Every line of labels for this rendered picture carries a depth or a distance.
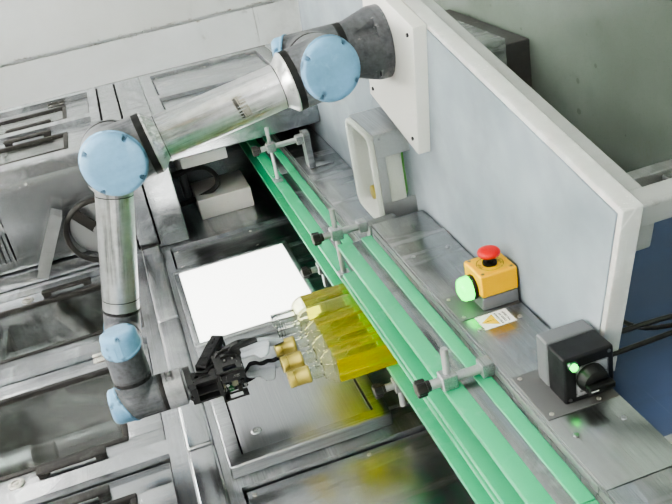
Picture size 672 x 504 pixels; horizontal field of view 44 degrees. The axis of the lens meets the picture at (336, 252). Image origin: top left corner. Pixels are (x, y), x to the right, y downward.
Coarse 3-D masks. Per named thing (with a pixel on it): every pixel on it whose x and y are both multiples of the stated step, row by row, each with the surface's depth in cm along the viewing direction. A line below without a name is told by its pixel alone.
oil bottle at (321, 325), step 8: (336, 312) 178; (344, 312) 177; (352, 312) 176; (360, 312) 176; (312, 320) 176; (320, 320) 176; (328, 320) 175; (336, 320) 175; (344, 320) 174; (352, 320) 174; (360, 320) 174; (312, 328) 174; (320, 328) 173; (328, 328) 173; (336, 328) 173; (312, 336) 173
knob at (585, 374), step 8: (584, 368) 118; (592, 368) 117; (600, 368) 117; (584, 376) 117; (592, 376) 117; (600, 376) 117; (608, 376) 117; (584, 384) 117; (592, 384) 117; (600, 384) 116; (608, 384) 116; (592, 392) 116; (600, 392) 118
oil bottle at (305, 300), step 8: (328, 288) 188; (336, 288) 187; (344, 288) 186; (304, 296) 186; (312, 296) 186; (320, 296) 185; (328, 296) 184; (336, 296) 184; (296, 304) 184; (304, 304) 183; (296, 312) 183
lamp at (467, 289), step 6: (468, 276) 146; (456, 282) 147; (462, 282) 145; (468, 282) 145; (474, 282) 145; (456, 288) 147; (462, 288) 145; (468, 288) 144; (474, 288) 144; (462, 294) 145; (468, 294) 144; (474, 294) 145; (468, 300) 146
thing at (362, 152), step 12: (348, 120) 191; (348, 132) 195; (360, 132) 184; (348, 144) 198; (360, 144) 197; (372, 144) 182; (360, 156) 198; (372, 156) 182; (360, 168) 200; (372, 168) 183; (360, 180) 201; (372, 180) 202; (360, 192) 202; (372, 204) 199; (372, 216) 195
